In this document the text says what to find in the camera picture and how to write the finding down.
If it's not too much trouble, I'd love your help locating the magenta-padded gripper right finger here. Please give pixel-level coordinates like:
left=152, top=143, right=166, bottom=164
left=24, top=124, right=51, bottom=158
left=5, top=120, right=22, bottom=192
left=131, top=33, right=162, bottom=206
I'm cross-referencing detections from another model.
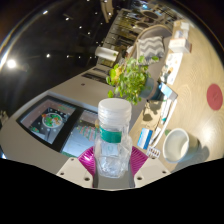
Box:
left=130, top=145, right=171, bottom=188

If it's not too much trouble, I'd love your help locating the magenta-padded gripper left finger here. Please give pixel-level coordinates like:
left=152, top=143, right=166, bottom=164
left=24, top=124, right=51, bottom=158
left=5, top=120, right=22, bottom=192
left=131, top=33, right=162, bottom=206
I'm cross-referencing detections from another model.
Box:
left=56, top=146, right=98, bottom=188

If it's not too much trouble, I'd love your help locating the clear plastic water bottle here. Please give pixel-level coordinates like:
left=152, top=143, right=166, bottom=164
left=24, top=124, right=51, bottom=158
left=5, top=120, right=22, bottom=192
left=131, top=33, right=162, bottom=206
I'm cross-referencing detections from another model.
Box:
left=93, top=98, right=134, bottom=179

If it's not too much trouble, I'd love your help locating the pill blister pack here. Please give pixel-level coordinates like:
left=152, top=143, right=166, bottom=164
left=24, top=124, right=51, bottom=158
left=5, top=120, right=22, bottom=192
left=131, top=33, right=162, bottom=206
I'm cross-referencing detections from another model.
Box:
left=146, top=146, right=162, bottom=159

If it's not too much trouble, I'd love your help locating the small blue white box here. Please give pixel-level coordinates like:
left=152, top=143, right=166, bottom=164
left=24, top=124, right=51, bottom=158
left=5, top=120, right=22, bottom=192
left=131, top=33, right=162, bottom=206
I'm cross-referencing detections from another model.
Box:
left=137, top=127, right=154, bottom=150

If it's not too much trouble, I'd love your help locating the white green marker pen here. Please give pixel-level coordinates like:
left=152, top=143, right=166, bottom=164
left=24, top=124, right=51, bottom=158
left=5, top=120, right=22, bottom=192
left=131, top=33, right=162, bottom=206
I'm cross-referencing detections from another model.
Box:
left=151, top=124, right=168, bottom=146

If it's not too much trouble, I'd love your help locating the pale green cup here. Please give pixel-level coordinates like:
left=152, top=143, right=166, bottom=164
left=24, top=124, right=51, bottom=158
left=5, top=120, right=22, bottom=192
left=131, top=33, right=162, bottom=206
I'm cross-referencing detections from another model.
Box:
left=162, top=127, right=201, bottom=164

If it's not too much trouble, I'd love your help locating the brown paper sheet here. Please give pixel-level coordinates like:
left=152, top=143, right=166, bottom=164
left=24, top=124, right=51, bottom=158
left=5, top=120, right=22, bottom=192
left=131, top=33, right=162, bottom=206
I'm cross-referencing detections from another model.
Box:
left=143, top=98, right=164, bottom=131

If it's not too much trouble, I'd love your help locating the window with colourful stickers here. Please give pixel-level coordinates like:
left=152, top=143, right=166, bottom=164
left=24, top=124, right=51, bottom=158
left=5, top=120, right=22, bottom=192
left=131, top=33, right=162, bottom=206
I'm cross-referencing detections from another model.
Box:
left=16, top=94, right=101, bottom=158

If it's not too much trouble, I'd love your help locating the teal white small carton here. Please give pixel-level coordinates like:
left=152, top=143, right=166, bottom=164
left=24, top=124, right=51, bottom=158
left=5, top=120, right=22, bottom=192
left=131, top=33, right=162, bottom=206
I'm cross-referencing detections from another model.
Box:
left=158, top=82, right=178, bottom=101

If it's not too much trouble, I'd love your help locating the green potted plant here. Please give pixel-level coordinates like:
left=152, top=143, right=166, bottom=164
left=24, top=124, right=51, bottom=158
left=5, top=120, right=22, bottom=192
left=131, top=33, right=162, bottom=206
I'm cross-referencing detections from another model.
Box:
left=105, top=55, right=160, bottom=106

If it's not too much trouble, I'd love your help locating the person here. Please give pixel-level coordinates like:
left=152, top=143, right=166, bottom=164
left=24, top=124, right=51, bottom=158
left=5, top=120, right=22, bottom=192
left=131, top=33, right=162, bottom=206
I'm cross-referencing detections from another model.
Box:
left=109, top=64, right=123, bottom=86

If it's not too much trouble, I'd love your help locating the flat round red coaster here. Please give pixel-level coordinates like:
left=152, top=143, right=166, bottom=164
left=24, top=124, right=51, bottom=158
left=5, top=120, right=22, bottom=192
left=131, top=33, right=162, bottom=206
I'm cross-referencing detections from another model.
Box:
left=206, top=83, right=224, bottom=111

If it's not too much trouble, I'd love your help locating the white printed leaflet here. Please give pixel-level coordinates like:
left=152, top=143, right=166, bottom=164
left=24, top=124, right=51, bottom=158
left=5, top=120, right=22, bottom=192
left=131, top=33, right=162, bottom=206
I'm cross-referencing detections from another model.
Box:
left=165, top=52, right=184, bottom=86

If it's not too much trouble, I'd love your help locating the grey chevron cushion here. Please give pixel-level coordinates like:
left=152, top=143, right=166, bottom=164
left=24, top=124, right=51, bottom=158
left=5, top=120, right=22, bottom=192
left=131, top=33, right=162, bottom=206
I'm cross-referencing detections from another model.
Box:
left=137, top=35, right=166, bottom=63

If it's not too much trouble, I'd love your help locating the white orange box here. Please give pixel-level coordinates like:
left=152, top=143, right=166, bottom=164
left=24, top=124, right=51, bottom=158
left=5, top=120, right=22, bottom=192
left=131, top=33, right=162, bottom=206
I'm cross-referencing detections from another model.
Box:
left=168, top=38, right=193, bottom=54

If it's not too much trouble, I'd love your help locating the group of ceiling lights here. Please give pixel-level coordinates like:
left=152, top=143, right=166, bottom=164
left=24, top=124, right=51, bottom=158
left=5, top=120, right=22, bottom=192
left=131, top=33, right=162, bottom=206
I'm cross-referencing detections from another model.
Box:
left=6, top=0, right=114, bottom=71

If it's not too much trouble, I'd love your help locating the grey curved sofa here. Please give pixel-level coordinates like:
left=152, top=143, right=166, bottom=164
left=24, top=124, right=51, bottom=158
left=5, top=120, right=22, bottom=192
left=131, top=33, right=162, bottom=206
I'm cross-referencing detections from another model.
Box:
left=126, top=23, right=174, bottom=88

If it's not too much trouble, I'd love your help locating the blue white card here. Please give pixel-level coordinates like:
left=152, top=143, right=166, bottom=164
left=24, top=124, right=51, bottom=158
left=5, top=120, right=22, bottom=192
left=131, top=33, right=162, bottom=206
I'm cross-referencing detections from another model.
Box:
left=174, top=29, right=185, bottom=40

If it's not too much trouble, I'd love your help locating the group of dining chairs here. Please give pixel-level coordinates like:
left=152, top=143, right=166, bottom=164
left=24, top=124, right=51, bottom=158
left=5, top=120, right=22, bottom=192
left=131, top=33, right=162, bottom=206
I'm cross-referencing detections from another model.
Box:
left=131, top=1, right=174, bottom=31

